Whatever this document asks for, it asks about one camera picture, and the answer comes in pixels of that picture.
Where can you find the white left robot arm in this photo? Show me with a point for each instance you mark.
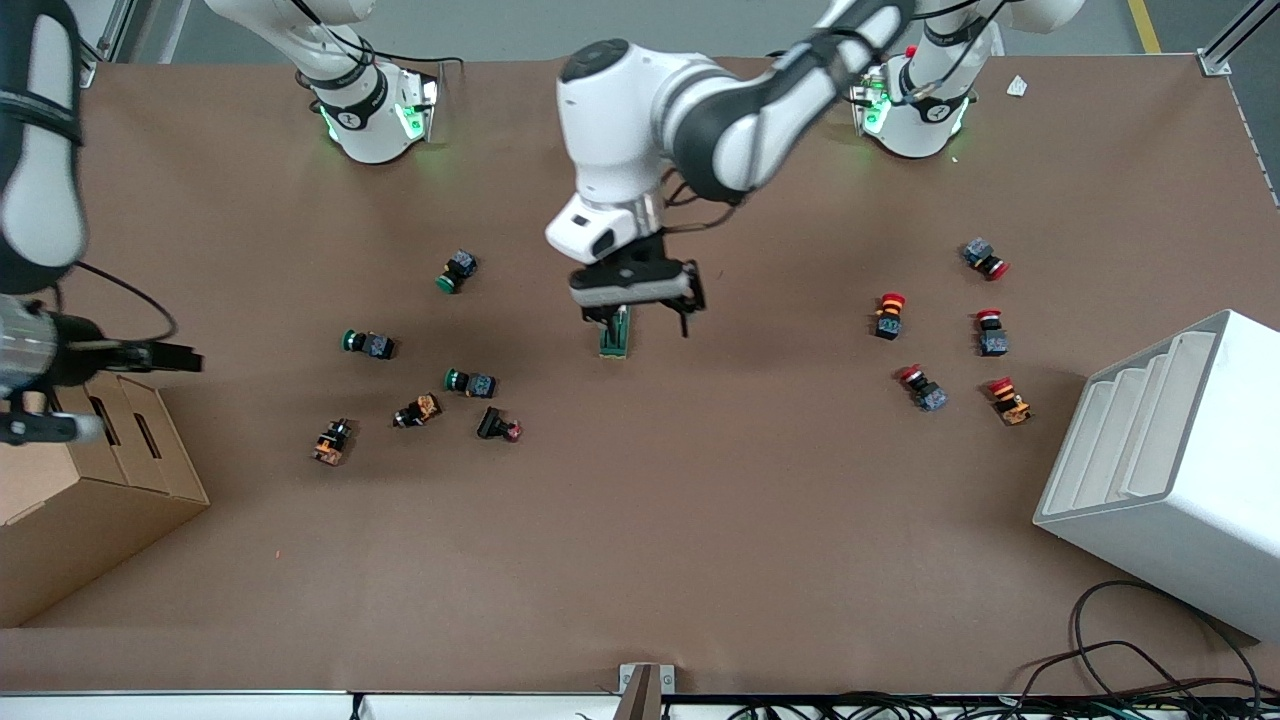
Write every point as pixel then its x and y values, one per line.
pixel 620 110

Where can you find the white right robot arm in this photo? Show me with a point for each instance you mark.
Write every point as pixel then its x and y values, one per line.
pixel 365 125

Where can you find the white paper scrap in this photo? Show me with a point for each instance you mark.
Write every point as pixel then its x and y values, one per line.
pixel 1017 86

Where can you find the green push button grey block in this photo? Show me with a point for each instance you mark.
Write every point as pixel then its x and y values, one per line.
pixel 475 383
pixel 372 345
pixel 458 268

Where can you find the red emergency button orange block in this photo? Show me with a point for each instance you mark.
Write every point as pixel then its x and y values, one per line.
pixel 890 318
pixel 1010 402

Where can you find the grey metal bracket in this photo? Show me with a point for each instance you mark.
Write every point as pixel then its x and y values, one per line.
pixel 645 690

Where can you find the green terminal block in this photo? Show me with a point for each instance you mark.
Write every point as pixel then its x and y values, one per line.
pixel 615 342

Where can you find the black push button orange block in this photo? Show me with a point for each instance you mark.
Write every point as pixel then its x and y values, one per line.
pixel 420 410
pixel 332 443

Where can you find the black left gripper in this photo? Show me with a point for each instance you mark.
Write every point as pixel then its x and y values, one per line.
pixel 643 261

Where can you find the black push button red lens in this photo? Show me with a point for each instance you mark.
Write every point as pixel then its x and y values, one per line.
pixel 495 424

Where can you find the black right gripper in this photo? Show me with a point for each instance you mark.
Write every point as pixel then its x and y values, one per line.
pixel 72 358

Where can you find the white table edge rail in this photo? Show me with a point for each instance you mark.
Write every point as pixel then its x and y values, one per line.
pixel 200 706

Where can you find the red emergency button grey block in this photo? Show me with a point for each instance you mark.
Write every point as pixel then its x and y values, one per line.
pixel 983 256
pixel 925 390
pixel 992 338

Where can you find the brown cardboard box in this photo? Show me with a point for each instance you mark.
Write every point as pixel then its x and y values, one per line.
pixel 80 520

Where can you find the white slotted rack box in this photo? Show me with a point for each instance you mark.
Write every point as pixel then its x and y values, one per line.
pixel 1190 500

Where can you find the aluminium frame profile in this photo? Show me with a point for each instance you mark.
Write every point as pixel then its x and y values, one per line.
pixel 105 35
pixel 1230 45

